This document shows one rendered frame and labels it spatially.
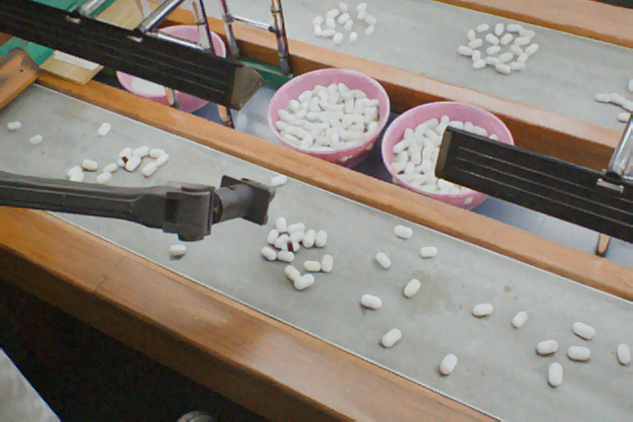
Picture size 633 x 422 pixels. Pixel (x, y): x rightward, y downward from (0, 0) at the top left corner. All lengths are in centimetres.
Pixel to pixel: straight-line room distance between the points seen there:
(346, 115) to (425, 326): 57
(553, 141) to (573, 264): 34
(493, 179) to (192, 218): 46
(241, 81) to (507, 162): 45
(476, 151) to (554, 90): 68
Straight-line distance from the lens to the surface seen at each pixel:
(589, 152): 163
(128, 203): 119
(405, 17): 194
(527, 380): 129
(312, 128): 165
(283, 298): 137
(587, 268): 139
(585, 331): 133
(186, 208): 117
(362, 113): 168
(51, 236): 157
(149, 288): 142
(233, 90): 125
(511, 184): 108
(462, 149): 109
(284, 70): 183
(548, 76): 178
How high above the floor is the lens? 187
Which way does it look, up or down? 47 degrees down
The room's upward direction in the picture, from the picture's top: 8 degrees counter-clockwise
